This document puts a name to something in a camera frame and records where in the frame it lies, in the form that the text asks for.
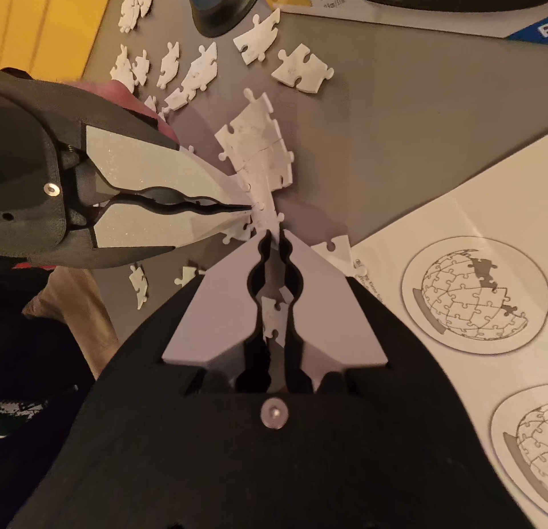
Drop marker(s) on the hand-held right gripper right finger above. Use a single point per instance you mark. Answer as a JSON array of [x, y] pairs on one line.
[[342, 323]]

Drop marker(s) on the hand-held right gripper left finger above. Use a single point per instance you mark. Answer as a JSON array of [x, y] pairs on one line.
[[205, 323]]

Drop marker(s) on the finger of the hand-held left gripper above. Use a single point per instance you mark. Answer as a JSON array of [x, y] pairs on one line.
[[141, 227], [141, 160]]

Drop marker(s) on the four-piece white puzzle section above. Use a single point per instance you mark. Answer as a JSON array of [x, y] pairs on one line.
[[252, 130]]

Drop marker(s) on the white puzzle pieces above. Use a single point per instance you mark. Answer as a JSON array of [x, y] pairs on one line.
[[299, 68]]

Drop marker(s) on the black round ball stand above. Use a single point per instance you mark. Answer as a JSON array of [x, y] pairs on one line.
[[227, 23]]

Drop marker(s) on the colourful cartoon puzzle box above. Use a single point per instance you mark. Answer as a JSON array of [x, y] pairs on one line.
[[406, 17]]

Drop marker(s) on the person's left hand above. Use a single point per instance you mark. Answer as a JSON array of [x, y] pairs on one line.
[[128, 98]]

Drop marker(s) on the person's beige trousers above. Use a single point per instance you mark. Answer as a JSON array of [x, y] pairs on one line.
[[72, 306]]

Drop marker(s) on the yellow plastic case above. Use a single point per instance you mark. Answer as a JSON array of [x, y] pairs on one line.
[[51, 23]]

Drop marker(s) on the white instruction sheet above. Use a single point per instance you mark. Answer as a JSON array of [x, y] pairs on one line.
[[428, 220]]

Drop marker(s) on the person's black jacket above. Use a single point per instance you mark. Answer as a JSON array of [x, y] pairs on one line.
[[34, 452]]

